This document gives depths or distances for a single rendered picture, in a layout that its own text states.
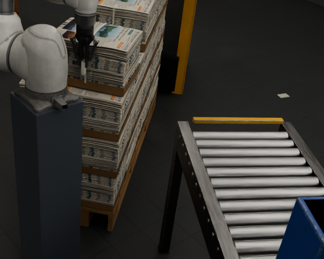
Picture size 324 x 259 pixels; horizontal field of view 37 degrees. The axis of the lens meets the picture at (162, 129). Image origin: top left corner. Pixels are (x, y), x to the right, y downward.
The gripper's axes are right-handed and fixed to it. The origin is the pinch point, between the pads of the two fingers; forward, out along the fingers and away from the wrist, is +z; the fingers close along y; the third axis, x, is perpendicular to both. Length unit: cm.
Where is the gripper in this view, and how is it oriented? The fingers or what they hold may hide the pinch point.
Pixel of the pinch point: (83, 67)
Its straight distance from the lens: 219.4
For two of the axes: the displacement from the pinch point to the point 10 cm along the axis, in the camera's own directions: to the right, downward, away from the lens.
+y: -9.8, -1.8, 0.7
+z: -1.2, 8.4, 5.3
